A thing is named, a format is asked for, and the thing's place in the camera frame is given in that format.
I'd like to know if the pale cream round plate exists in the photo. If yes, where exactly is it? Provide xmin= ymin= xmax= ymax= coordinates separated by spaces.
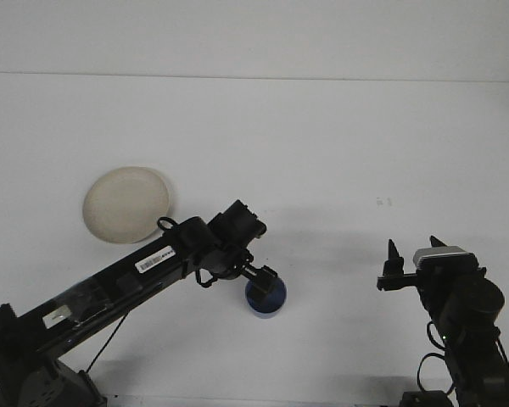
xmin=82 ymin=165 xmax=174 ymax=245

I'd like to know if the pale blue cup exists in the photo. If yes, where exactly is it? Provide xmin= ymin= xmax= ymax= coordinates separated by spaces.
xmin=244 ymin=275 xmax=288 ymax=320

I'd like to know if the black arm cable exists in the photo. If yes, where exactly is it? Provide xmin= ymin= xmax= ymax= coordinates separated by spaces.
xmin=417 ymin=320 xmax=509 ymax=395
xmin=87 ymin=215 xmax=222 ymax=375

